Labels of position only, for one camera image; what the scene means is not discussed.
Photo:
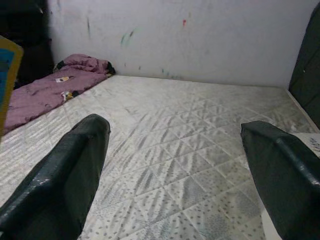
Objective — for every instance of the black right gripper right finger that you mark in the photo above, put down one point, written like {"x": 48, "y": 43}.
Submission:
{"x": 287, "y": 187}

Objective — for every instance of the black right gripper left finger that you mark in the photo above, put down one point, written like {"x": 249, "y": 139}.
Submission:
{"x": 55, "y": 187}

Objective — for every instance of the yellow blue picture book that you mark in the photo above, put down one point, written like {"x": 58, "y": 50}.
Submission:
{"x": 7, "y": 75}

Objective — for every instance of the purple cartoon print quilt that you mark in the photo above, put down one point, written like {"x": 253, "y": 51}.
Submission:
{"x": 50, "y": 95}

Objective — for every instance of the black tufted headboard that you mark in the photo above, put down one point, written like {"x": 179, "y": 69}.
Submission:
{"x": 308, "y": 75}

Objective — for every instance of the white quilted mattress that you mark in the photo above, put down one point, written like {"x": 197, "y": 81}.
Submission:
{"x": 175, "y": 125}

